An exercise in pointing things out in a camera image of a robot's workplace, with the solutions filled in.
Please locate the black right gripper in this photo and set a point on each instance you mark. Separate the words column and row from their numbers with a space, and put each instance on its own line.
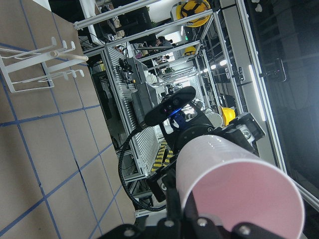
column 242, row 131

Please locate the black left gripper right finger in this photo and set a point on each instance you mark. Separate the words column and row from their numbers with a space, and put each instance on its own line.
column 224, row 227

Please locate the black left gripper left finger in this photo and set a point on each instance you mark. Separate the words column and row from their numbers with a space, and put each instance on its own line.
column 139, row 230

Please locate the pink plastic cup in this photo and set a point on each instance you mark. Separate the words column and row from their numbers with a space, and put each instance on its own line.
column 234, row 185

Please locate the black webcam on wrist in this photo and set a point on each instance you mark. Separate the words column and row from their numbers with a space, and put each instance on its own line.
column 171, row 105

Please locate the yellow hard hat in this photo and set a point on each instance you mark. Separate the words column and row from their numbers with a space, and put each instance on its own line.
column 191, row 7

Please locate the white wire cup rack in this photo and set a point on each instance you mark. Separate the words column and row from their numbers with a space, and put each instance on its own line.
column 55, row 62

